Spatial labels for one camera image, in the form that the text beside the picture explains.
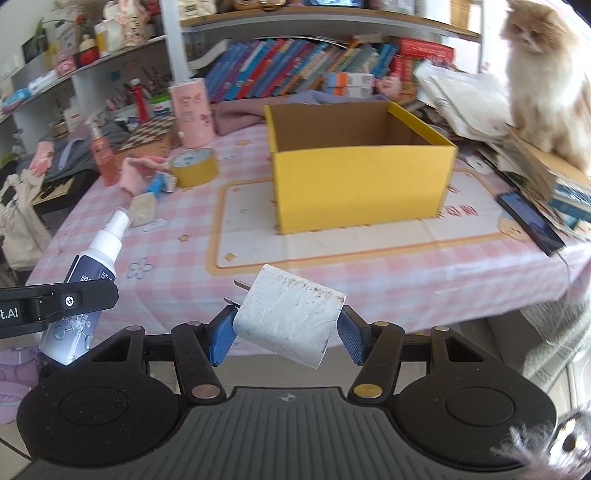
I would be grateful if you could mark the purple backpack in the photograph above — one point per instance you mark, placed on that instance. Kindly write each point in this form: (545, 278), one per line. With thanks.
(14, 369)

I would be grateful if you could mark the white canvas bag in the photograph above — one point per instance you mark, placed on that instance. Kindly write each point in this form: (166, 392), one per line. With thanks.
(131, 25)

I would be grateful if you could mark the orange-bordered placemat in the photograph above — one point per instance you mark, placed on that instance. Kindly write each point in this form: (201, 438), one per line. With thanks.
(249, 221)

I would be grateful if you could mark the black picture frame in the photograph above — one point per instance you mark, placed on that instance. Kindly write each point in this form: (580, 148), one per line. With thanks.
(34, 46)

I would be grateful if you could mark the blue packet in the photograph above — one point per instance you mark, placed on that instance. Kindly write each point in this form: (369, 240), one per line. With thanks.
(159, 186)

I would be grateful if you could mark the white spray bottle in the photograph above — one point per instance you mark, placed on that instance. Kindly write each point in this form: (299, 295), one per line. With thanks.
(104, 249)

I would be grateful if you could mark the yellow tape roll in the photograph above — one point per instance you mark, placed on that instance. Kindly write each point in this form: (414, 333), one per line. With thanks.
(205, 174)

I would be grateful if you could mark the white bottle with yellow label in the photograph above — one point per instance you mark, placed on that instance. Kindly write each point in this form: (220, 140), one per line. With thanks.
(102, 41)

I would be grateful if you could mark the pink cylindrical container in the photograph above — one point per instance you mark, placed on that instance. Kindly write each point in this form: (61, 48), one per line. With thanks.
(191, 110)

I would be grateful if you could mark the pink checkered tablecloth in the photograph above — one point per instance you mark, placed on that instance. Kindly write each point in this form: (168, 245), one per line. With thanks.
(175, 277)

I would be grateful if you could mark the wooden radio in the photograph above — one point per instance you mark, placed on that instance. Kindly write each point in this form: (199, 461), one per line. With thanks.
(258, 4)

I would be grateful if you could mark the pink packet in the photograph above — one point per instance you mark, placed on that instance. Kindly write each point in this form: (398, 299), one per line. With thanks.
(64, 65)

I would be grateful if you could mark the white power adapter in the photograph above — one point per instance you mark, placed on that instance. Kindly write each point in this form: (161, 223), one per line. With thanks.
(286, 314)

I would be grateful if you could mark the grey patterned cloth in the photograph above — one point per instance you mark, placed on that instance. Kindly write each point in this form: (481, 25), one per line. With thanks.
(554, 332)

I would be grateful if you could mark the yellow cardboard box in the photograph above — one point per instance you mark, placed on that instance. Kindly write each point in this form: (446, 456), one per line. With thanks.
(360, 184)

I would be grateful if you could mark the thick red book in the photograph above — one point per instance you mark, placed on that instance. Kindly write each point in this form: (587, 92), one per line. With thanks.
(425, 50)

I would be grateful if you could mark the blue wipes pack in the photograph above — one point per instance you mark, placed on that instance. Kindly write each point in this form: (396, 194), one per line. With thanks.
(18, 97)

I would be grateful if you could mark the orange and white box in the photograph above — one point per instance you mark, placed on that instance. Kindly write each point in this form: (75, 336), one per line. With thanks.
(346, 91)
(351, 79)

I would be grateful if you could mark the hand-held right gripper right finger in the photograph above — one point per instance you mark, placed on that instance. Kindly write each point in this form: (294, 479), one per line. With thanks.
(352, 340)

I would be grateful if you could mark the row of colourful books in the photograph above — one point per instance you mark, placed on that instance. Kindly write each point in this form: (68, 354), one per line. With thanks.
(277, 69)

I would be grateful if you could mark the dried flower bunch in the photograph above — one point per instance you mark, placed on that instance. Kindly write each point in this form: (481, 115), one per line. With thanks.
(76, 7)

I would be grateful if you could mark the stack of books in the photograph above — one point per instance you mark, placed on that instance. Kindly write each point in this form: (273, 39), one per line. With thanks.
(545, 175)

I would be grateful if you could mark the crumpled white paper bags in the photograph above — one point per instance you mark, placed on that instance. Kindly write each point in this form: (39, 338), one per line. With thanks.
(466, 101)

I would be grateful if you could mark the wooden chessboard box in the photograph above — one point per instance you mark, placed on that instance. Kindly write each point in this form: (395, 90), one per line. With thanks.
(147, 131)

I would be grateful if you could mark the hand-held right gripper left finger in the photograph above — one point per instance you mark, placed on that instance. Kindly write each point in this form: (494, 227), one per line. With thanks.
(222, 339)

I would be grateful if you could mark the white shelf unit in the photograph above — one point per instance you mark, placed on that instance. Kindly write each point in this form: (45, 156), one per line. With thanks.
(173, 50)

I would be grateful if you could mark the black smartphone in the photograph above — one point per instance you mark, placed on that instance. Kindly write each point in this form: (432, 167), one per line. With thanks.
(531, 221)

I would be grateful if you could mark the bright pink knit glove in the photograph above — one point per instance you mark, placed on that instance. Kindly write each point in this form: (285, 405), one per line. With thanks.
(44, 157)

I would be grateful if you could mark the long white box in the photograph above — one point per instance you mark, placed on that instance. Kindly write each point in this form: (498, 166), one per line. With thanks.
(44, 83)

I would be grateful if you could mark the pink plush pig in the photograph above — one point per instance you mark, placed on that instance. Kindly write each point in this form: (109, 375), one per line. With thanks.
(387, 85)

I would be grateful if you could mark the red round doll jar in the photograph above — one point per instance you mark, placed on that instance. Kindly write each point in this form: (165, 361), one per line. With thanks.
(87, 55)

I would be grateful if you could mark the red tassel ornament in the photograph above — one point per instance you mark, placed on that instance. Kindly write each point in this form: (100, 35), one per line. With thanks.
(141, 104)

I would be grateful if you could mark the pink plush toy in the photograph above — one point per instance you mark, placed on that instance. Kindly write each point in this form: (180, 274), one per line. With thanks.
(131, 177)

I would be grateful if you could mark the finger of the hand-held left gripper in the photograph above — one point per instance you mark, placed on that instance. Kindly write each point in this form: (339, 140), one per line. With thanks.
(69, 300)

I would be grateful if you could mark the pen holder with pens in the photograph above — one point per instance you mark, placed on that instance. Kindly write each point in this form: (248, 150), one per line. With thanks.
(124, 99)

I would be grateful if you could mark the grey fluffy toy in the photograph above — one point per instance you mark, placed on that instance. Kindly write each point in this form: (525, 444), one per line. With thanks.
(572, 443)

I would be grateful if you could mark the cream and orange cat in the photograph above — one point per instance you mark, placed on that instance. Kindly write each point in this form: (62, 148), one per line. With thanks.
(549, 92)

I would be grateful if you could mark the beige tote bag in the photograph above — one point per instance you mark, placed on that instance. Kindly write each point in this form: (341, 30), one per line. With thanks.
(23, 221)

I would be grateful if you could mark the pink spray bottle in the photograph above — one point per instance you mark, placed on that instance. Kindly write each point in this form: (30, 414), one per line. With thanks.
(105, 161)

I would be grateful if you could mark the white jar with green lid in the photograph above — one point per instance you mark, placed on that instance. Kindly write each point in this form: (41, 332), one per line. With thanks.
(161, 110)

